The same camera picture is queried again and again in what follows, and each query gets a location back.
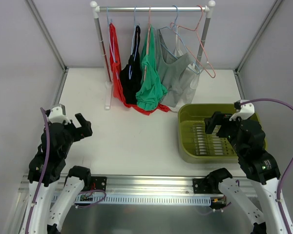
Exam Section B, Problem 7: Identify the black tank top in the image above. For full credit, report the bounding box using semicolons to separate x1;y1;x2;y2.
120;25;142;105

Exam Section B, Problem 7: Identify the red tank top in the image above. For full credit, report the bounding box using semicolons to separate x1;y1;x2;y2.
109;23;170;116

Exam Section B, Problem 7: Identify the blue hanger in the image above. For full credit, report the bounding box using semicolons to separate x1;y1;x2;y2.
128;6;137;80
106;6;116;62
161;5;200;75

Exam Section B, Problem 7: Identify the green tank top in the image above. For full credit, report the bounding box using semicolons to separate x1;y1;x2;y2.
136;27;167;111

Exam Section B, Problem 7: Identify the pink hanger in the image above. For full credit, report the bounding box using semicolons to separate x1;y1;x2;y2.
170;0;216;78
144;7;151;80

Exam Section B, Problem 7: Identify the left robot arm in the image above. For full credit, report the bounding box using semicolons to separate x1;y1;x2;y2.
20;111;93;234

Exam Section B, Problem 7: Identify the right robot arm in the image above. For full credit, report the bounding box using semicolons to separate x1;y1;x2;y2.
205;112;293;234

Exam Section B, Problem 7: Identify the grey tank top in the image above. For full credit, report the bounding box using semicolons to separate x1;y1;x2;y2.
155;29;191;112

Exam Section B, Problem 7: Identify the olive green plastic basket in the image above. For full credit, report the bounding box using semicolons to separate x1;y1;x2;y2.
177;103;268;164

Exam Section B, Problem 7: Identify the white clothes rack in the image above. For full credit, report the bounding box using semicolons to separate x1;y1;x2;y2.
89;0;216;110

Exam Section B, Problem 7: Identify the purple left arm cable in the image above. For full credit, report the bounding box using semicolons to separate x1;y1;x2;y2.
24;107;51;234

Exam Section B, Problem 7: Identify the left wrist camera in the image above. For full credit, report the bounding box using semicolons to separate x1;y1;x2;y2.
46;104;71;124

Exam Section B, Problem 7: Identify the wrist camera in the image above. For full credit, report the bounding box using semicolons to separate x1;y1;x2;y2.
46;104;71;124
230;99;255;121

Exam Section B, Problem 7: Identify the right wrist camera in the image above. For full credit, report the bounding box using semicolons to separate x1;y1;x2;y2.
230;99;255;121

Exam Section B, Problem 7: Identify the white slotted cable duct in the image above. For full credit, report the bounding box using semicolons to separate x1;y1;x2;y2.
50;194;212;206

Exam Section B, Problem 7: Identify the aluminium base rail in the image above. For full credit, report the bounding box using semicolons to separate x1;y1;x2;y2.
18;174;256;196

